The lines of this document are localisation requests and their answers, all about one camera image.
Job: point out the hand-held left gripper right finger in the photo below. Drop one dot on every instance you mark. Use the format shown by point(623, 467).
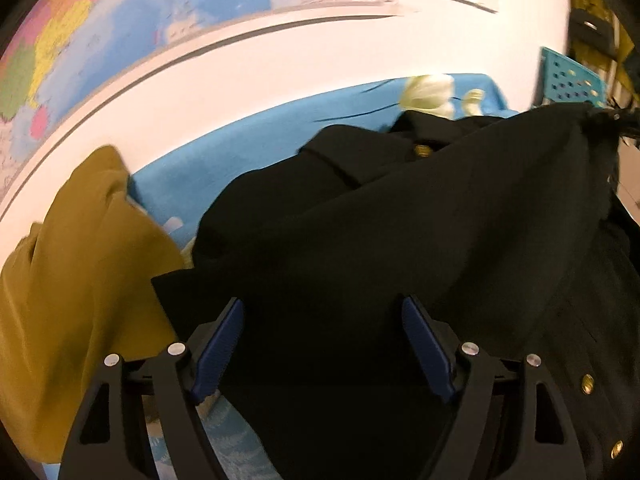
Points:
point(425, 345)

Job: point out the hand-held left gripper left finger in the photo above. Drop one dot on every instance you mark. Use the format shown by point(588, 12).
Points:
point(220, 350)

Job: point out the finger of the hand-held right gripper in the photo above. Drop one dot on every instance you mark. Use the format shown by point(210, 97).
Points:
point(612, 121)

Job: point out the black coat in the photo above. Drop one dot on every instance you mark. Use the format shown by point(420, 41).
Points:
point(400, 220)

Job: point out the teal perforated plastic basket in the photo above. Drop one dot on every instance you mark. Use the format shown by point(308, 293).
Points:
point(565, 80)

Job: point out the olive yellow hanging sweater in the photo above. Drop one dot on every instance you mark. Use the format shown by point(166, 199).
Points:
point(627, 60)

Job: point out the black handbag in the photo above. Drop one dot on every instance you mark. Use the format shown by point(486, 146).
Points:
point(592, 30)

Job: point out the mustard yellow garment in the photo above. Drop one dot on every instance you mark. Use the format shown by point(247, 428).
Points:
point(75, 285)

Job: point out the blue floral bed sheet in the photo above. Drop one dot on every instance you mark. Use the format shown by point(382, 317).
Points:
point(225, 145)

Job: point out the colourful wall map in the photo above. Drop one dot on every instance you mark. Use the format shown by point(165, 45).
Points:
point(100, 35)

